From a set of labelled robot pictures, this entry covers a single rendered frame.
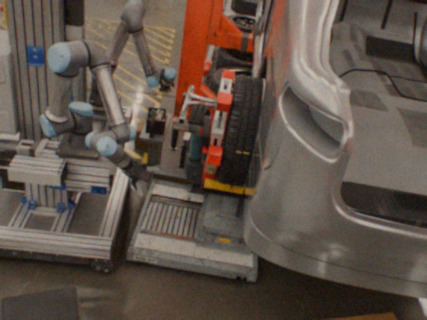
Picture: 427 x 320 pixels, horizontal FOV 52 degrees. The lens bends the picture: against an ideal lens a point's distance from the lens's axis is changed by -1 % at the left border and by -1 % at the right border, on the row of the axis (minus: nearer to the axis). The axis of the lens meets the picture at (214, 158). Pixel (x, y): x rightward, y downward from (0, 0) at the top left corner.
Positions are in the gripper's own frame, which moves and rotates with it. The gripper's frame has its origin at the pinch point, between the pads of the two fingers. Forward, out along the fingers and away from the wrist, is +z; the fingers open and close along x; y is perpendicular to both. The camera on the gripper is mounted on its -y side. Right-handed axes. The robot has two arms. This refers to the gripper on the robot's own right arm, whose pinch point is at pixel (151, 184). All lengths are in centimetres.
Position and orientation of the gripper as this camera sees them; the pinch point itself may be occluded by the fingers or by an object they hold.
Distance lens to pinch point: 207.9
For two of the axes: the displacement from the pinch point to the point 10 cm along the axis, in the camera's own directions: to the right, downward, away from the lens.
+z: 4.3, 5.0, 7.5
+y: -7.4, -2.8, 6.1
